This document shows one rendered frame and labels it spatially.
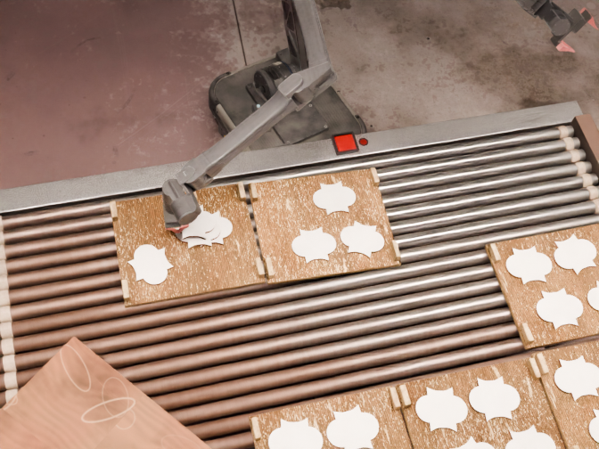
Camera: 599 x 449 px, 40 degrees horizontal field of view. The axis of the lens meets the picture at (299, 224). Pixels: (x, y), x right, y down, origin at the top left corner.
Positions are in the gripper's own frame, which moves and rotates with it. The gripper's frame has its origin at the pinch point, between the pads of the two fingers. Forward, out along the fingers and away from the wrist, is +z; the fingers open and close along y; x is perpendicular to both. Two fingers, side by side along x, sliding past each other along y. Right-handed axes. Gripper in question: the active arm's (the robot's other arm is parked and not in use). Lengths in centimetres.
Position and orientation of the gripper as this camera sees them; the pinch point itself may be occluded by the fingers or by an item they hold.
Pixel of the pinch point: (176, 221)
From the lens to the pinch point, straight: 249.1
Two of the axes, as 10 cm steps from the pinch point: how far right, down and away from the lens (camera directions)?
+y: -1.7, -8.7, 4.6
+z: -0.7, 4.8, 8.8
